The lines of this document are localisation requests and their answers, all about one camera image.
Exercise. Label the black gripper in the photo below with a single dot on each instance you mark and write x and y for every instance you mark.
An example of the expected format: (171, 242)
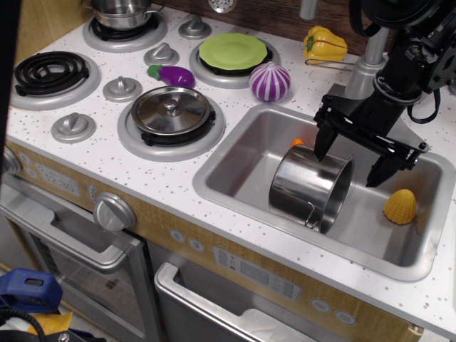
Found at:
(360, 123)

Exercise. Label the steel pot lying sideways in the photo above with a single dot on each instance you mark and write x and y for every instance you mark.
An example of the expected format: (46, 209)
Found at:
(308, 191)

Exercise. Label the silver metal sink basin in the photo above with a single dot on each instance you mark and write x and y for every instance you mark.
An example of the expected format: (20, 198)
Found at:
(266, 169)

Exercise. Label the steel pot lid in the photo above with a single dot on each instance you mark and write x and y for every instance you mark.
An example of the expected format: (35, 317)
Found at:
(170, 110)

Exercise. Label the steel pot on burner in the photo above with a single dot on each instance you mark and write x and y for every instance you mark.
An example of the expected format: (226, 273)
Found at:
(124, 15)

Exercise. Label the orange toy piece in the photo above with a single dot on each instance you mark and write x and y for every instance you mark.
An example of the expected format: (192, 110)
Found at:
(296, 142)

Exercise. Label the yellow toy corn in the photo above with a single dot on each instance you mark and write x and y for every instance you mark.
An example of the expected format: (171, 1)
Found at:
(401, 206)

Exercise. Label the silver toy faucet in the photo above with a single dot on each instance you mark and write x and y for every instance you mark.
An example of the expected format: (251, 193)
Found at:
(361, 86)

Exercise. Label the purple striped toy onion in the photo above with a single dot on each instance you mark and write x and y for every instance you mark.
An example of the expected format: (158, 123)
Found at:
(270, 82)

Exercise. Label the yellow toy bell pepper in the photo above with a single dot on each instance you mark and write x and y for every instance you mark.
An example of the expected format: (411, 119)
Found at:
(320, 45)

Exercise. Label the green plastic plate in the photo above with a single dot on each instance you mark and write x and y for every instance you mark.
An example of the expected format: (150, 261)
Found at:
(233, 51)

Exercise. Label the purple toy eggplant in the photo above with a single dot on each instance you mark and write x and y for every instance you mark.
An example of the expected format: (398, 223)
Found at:
(172, 75)

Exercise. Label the perforated metal ladle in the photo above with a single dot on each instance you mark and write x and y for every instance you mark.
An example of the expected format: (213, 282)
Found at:
(222, 6)

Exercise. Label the silver stove knob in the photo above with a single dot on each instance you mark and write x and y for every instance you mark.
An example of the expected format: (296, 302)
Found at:
(195, 29)
(161, 55)
(122, 90)
(73, 128)

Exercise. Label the toy dishwasher door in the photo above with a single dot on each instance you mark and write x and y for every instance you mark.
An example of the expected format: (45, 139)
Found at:
(198, 305)

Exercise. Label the silver oven dial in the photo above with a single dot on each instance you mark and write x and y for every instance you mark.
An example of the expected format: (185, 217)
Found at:
(112, 214)

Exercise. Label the toy oven door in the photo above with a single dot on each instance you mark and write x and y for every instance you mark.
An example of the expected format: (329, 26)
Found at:
(104, 275)

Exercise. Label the black coil burner left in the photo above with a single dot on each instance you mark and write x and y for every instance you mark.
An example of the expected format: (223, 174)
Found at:
(50, 73)

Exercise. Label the silver oven dial left edge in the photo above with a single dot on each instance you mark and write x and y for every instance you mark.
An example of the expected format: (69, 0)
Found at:
(11, 164)

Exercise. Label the blue clamp tool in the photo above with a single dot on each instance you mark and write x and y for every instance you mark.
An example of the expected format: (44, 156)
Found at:
(30, 291)

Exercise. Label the metal wire utensil handle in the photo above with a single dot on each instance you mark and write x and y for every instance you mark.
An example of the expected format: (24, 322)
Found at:
(335, 65)

